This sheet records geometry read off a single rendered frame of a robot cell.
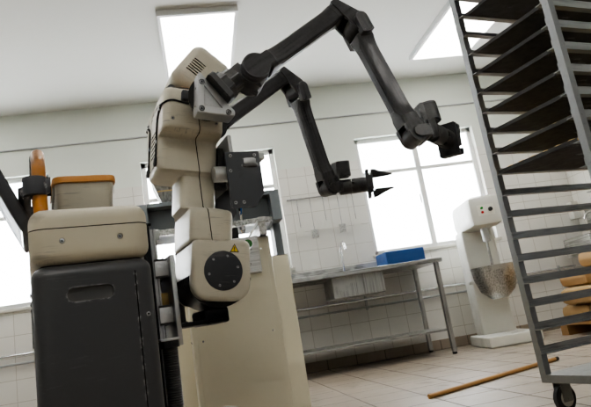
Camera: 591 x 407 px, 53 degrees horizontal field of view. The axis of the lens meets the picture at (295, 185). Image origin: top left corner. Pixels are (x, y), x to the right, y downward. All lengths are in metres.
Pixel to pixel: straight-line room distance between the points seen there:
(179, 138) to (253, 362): 0.97
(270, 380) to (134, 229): 1.08
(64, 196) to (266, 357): 1.07
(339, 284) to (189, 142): 4.03
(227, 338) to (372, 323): 4.09
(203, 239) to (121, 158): 4.83
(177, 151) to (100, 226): 0.38
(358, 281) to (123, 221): 4.37
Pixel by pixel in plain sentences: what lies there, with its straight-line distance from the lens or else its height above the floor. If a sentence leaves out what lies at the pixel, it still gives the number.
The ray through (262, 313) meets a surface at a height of 0.55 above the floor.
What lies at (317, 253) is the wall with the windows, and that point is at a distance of 6.19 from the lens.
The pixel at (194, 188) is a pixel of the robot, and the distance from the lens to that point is 1.65.
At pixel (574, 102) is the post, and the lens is 2.32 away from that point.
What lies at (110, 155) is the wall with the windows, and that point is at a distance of 6.40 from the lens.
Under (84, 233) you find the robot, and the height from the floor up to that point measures 0.75.
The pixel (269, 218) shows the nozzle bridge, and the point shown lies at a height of 1.04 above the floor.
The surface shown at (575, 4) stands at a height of 1.50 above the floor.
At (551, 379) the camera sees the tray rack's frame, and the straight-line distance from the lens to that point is 2.55.
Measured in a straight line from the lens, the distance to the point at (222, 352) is 2.27.
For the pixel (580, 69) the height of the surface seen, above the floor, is 1.23.
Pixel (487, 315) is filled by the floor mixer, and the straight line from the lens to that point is 6.15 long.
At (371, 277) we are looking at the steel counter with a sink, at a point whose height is 0.80.
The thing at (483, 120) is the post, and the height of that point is 1.19.
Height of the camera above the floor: 0.49
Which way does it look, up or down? 13 degrees up
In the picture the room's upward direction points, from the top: 9 degrees counter-clockwise
